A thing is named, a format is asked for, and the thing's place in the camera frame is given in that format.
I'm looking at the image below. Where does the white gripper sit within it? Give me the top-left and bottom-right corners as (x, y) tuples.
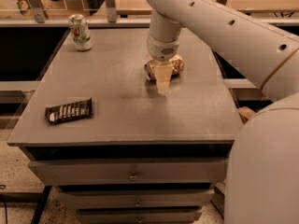
(147, 34), (179, 93)

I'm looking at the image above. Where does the orange soda can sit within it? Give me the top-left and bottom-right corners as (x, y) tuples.
(144, 54), (184, 81)

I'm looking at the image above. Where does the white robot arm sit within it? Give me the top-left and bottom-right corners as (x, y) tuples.
(147, 0), (299, 224)

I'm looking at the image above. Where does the green white soda can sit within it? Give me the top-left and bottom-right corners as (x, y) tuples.
(68, 14), (93, 51)

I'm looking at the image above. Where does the grey drawer cabinet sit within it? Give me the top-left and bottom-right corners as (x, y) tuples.
(8, 29), (242, 224)

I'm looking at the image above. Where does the cardboard box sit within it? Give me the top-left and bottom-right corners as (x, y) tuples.
(237, 106), (255, 123)

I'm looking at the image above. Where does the black snack bar wrapper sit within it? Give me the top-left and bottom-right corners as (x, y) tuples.
(45, 99), (93, 125)

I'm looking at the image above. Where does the grey metal post middle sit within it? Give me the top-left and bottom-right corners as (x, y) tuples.
(106, 0), (118, 22)

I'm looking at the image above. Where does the top drawer metal handle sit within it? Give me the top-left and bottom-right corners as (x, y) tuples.
(128, 171), (138, 181)

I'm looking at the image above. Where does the grey metal post left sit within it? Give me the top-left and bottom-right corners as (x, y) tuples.
(29, 0), (47, 23)

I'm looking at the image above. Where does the black floor cable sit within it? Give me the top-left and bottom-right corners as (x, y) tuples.
(0, 184), (8, 224)

